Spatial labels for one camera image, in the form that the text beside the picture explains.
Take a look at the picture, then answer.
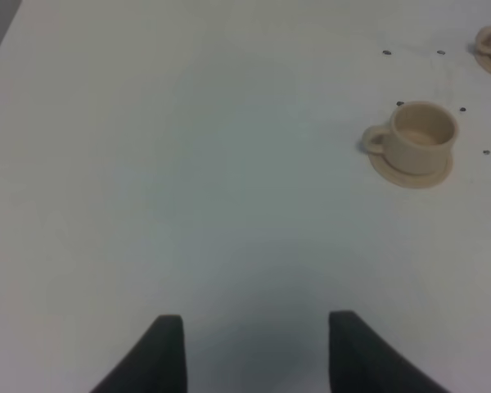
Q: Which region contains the near brown teacup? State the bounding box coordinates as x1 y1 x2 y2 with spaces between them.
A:
362 102 459 176

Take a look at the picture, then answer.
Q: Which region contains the far brown cup saucer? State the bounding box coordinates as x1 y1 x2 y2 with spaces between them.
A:
474 49 491 74

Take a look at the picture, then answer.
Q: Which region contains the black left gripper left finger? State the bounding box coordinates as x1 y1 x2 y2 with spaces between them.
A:
93 315 188 393

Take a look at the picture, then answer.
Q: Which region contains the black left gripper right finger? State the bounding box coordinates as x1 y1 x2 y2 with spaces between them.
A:
328 310 446 393

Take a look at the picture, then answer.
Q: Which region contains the brown cup saucer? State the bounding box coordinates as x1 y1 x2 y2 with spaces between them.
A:
474 49 491 74
363 142 453 188

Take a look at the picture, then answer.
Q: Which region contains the near brown cup saucer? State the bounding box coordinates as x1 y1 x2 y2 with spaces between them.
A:
363 142 453 188

